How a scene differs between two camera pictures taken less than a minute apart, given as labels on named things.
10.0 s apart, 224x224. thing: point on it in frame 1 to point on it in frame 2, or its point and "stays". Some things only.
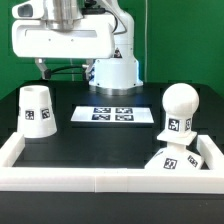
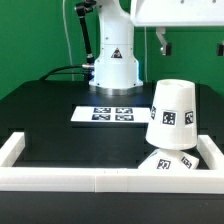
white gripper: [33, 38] to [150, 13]
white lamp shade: [36, 113] to [172, 122]
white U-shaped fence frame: [129, 180] stays
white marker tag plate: [113, 114] stays
